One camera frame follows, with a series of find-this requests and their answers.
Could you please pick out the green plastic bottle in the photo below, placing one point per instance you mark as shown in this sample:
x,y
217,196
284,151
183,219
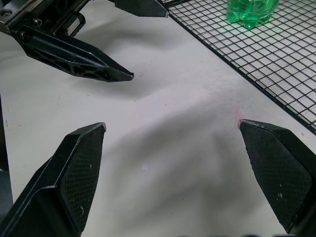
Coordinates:
x,y
251,11

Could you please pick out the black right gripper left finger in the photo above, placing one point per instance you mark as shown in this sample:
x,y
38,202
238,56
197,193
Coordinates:
x,y
71,187

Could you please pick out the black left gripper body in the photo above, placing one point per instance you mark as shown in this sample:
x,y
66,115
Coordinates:
x,y
44,14

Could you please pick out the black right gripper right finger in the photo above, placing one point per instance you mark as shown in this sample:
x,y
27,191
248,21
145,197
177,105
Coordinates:
x,y
279,172

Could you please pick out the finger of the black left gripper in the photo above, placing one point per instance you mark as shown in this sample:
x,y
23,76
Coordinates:
x,y
143,7
74,56

